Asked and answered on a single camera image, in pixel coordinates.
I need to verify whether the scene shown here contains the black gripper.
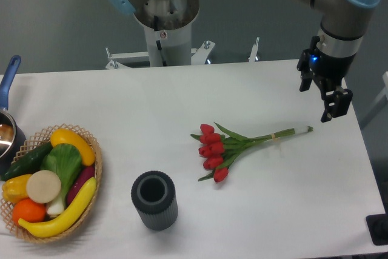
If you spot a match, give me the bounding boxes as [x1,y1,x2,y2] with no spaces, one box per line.
[296,35,355,123]

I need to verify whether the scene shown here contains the red tulip bouquet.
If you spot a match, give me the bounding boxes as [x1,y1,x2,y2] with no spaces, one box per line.
[190,123,314,183]

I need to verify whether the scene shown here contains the black device at table edge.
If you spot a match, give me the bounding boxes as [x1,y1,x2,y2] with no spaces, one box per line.
[366,214,387,246]

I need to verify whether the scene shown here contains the dark grey ribbed vase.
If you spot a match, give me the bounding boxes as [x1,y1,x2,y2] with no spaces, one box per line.
[131,170,178,231]

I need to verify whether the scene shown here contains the purple eggplant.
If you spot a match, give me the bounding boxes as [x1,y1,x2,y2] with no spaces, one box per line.
[66,166,95,206]

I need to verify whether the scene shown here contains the green bok choy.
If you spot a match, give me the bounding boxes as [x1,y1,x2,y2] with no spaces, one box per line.
[40,144,82,218]

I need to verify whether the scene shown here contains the woven wicker basket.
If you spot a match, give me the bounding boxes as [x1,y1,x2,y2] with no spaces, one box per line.
[1,124,102,243]

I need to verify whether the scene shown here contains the beige round disc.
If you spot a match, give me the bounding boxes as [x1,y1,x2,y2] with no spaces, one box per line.
[26,170,61,204]

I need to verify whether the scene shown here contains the green cucumber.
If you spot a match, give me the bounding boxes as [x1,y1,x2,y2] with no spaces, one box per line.
[1,143,53,181]

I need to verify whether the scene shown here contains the yellow banana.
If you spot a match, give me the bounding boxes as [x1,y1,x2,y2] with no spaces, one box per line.
[18,177,97,238]

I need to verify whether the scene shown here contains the orange fruit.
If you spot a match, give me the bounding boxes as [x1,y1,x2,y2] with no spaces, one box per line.
[12,198,46,226]

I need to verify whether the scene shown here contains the yellow bell pepper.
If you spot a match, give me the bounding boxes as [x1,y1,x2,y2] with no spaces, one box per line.
[2,174,32,204]

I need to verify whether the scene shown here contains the white metal base frame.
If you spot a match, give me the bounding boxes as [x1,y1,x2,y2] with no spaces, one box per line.
[105,36,261,70]

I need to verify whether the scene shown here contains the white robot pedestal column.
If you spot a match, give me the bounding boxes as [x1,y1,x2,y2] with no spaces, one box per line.
[135,0,199,67]

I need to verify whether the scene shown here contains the blue handled saucepan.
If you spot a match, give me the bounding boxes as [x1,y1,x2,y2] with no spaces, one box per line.
[1,55,25,175]

